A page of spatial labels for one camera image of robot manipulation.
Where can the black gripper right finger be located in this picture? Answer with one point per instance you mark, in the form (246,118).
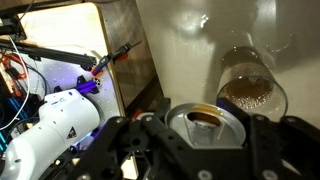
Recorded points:
(283,150)

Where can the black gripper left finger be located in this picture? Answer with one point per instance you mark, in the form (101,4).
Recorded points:
(100,153)

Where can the orange-capped drink bottle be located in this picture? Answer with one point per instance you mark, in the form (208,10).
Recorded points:
(206,133)

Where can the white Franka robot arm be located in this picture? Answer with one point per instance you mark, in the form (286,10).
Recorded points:
(50,133)

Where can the tall clear drinking glass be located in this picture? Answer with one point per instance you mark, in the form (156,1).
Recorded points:
(248,86)

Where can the orange black screwdriver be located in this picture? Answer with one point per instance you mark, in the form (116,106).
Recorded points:
(100,66)

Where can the black aluminium bar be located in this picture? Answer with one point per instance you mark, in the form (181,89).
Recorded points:
(50,53)

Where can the white perforated robot table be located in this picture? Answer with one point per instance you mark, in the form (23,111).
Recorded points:
(66,30)

